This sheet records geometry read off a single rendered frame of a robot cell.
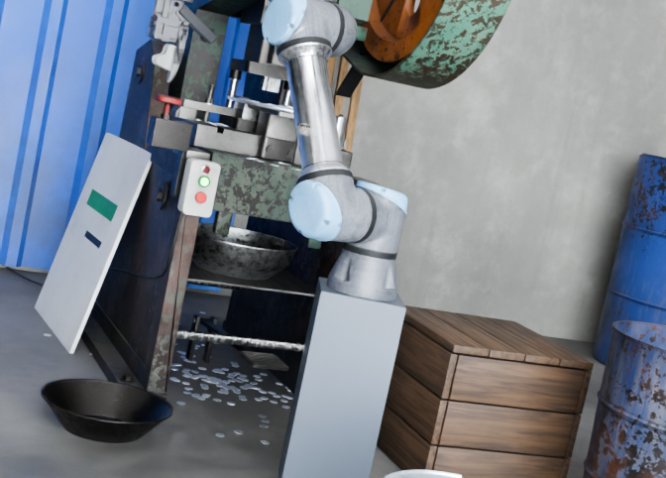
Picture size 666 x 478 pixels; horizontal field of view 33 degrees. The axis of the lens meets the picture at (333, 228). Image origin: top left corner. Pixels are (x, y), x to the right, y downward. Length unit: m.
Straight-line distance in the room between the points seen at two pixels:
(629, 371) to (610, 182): 2.76
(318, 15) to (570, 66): 2.67
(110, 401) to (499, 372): 0.92
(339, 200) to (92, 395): 0.85
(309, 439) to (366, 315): 0.29
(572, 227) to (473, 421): 2.50
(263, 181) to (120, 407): 0.67
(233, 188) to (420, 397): 0.71
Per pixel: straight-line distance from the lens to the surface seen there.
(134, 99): 3.47
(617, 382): 2.47
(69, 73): 4.13
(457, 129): 4.69
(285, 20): 2.36
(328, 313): 2.31
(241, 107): 3.08
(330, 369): 2.34
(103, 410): 2.74
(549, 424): 2.76
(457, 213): 4.75
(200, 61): 3.24
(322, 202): 2.20
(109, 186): 3.39
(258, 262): 3.02
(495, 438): 2.70
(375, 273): 2.33
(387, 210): 2.32
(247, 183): 2.88
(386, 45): 3.27
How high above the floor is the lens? 0.84
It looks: 6 degrees down
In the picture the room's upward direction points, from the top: 12 degrees clockwise
